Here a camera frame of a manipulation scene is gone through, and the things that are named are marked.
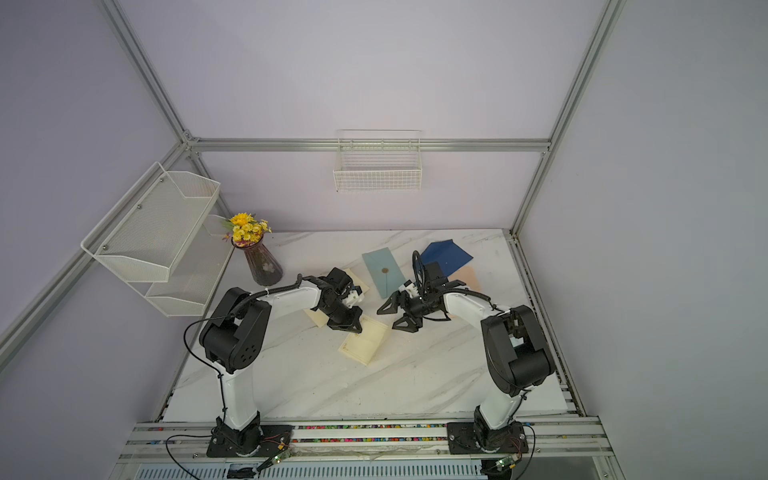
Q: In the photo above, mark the dark blue envelope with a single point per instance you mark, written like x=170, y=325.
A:
x=447, y=254

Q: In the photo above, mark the white mesh two-tier shelf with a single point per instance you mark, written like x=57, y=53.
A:
x=163, y=240

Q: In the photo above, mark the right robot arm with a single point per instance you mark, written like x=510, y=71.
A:
x=516, y=350

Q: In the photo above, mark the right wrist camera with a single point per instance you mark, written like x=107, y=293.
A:
x=411, y=289

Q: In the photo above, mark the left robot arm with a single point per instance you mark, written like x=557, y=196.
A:
x=233, y=337

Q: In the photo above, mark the dark glass vase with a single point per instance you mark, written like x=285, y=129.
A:
x=264, y=267

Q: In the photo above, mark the white wire wall basket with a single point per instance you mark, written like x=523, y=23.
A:
x=371, y=160

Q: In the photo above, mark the teal envelope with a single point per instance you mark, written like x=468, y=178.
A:
x=384, y=271

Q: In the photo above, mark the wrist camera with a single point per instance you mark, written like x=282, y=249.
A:
x=411, y=289
x=354, y=297

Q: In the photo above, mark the peach paper sheet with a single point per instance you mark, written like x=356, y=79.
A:
x=468, y=277

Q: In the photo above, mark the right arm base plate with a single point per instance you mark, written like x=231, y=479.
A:
x=469, y=438

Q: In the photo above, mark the cream envelope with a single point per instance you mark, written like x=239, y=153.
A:
x=318, y=317

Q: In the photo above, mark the aluminium front rail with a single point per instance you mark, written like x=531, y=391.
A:
x=566, y=447

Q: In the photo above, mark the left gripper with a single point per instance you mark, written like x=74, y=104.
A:
x=355, y=313

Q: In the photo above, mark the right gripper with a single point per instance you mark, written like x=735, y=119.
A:
x=415, y=322

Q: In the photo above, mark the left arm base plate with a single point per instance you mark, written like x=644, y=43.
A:
x=253, y=441

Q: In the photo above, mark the yellow flower bouquet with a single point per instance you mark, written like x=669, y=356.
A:
x=244, y=230

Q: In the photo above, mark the cream paper sheet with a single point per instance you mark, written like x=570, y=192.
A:
x=362, y=347

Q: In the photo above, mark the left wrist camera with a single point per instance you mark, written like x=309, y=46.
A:
x=354, y=297

